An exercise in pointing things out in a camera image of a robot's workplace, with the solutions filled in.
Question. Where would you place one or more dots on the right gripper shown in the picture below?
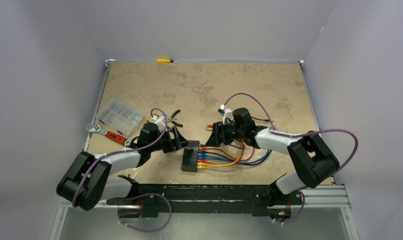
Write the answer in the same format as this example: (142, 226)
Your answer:
(218, 135)

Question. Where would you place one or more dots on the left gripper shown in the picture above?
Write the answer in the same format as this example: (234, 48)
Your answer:
(176, 143)

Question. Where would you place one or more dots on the black network switch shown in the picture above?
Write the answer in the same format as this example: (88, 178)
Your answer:
(190, 157)

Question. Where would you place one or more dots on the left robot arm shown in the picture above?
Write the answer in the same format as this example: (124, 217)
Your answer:
(85, 182)

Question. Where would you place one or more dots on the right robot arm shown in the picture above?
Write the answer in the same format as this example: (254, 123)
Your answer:
(312, 159)

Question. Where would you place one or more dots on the clear plastic parts box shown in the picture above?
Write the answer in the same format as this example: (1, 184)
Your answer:
(121, 116)

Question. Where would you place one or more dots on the yellow screwdriver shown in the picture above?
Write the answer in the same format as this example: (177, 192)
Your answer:
(164, 60)

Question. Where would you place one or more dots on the aluminium table frame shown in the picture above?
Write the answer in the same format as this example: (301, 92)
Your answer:
(322, 196)

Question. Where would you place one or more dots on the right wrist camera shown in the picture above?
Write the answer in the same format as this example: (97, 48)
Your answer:
(226, 113)

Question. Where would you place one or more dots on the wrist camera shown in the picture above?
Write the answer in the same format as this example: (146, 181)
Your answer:
(160, 122)
(226, 113)

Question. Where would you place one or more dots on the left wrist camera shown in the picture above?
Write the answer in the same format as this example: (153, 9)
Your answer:
(160, 122)

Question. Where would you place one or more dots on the yellow handled pliers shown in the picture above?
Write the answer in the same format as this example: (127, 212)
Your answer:
(173, 118)

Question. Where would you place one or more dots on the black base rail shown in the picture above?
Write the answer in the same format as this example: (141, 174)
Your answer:
(257, 200)

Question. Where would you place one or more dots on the red handled adjustable wrench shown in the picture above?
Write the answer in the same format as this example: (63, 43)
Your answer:
(96, 128)

